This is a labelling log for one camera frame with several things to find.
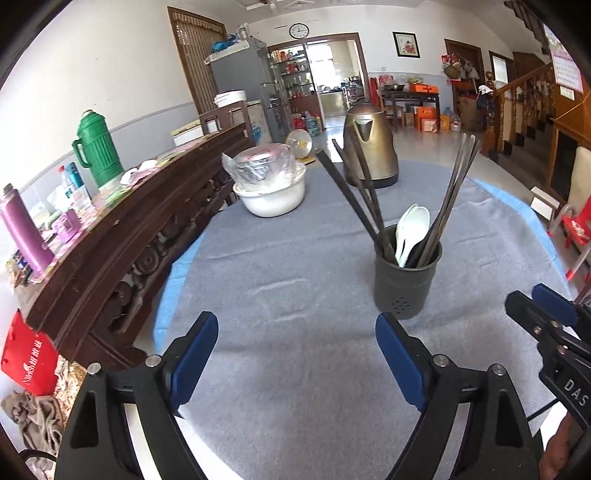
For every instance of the white plastic spoon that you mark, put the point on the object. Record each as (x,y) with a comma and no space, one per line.
(411,230)

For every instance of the purple thermos bottle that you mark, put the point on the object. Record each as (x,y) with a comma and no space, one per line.
(23,231)

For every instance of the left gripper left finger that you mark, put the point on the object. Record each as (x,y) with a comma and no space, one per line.
(97,443)

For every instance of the dark wooden chopstick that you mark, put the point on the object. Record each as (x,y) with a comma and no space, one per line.
(368,182)
(365,207)

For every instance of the round wall clock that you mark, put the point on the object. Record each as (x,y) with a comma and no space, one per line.
(299,31)

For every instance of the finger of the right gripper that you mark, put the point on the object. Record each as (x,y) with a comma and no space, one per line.
(541,326)
(561,309)

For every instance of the white bowl with plastic bag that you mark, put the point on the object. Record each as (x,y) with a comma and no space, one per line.
(267,178)

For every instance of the framed wall picture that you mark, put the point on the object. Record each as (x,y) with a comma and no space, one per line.
(406,44)

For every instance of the grey refrigerator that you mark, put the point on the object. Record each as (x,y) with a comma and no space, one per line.
(246,65)

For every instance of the small white fan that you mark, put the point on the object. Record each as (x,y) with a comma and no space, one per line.
(300,143)

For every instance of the blue table cover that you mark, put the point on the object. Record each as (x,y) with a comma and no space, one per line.
(529,217)

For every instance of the person's right hand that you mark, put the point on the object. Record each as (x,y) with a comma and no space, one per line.
(567,454)

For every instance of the green thermos jug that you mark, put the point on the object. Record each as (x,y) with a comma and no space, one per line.
(95,150)

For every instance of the small white stool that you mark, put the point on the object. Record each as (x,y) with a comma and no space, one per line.
(543,204)

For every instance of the bronze electric kettle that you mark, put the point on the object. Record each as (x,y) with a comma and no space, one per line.
(369,125)

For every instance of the red shopping bag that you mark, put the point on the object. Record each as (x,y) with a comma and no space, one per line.
(29,358)

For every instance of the dark carved wooden sideboard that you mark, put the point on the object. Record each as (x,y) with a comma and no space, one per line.
(94,301)

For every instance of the red plastic chair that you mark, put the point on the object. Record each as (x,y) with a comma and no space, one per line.
(576,226)

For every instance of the beige crumpled cloth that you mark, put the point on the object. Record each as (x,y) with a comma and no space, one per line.
(40,423)

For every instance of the wooden staircase railing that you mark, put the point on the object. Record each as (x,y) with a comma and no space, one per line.
(532,102)

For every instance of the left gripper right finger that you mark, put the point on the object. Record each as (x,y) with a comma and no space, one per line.
(496,442)

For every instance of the wooden lattice door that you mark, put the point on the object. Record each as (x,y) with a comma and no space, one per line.
(194,36)

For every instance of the white chest freezer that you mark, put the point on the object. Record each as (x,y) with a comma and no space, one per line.
(252,115)

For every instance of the wall calendar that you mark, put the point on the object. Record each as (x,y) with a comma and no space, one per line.
(567,73)

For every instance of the dark grey utensil holder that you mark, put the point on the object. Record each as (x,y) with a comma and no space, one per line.
(402,291)

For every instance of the dark wooden side table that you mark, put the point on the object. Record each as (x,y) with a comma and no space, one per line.
(391,99)

